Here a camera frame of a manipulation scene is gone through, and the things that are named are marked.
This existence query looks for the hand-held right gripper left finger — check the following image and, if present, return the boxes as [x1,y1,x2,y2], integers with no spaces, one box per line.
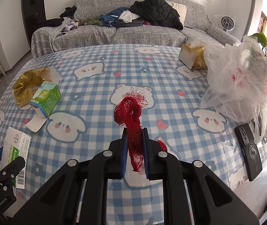
[9,128,129,225]

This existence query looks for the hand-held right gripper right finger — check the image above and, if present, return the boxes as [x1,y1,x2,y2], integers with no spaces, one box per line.
[141,128,260,225]

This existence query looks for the red mesh bag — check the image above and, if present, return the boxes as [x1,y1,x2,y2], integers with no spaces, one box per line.
[113,85,169,172]

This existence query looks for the white box with green label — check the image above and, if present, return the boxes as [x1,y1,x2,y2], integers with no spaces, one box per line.
[2,127,32,189]

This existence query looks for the gold foil bag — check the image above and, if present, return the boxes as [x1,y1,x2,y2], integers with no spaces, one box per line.
[12,67,60,110]

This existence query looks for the green white open box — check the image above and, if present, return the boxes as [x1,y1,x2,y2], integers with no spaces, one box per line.
[26,81,62,132]

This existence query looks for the blue checkered tablecloth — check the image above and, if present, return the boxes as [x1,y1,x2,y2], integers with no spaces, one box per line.
[0,44,267,225]

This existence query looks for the black phone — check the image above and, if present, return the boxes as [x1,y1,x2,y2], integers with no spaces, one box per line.
[234,123,263,182]

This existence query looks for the gold tissue box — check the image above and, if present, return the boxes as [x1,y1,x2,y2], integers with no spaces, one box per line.
[179,39,225,70]

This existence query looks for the large clear plastic bag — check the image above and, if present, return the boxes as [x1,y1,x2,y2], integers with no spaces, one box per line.
[199,35,267,142]

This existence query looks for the olive green clothing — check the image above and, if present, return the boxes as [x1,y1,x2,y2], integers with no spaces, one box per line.
[78,17,103,27]

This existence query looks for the blue clothing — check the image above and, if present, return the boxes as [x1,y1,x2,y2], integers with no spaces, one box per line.
[99,7,134,28]

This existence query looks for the white cloth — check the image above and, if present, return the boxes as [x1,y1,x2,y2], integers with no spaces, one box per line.
[119,10,141,23]

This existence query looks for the purple clothing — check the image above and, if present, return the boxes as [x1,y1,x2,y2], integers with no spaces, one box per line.
[56,20,80,37]

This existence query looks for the black quilted jacket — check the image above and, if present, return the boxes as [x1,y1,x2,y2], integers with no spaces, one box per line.
[129,0,184,31]

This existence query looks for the cream pillow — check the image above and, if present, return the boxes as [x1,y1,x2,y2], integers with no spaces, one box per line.
[165,0,188,24]

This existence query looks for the black garment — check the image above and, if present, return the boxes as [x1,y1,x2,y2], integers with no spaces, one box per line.
[37,6,77,28]

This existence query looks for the grey sofa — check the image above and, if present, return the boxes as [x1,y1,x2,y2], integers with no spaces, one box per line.
[30,0,242,58]

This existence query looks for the small round fan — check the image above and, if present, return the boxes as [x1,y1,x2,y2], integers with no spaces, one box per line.
[214,15,236,32]

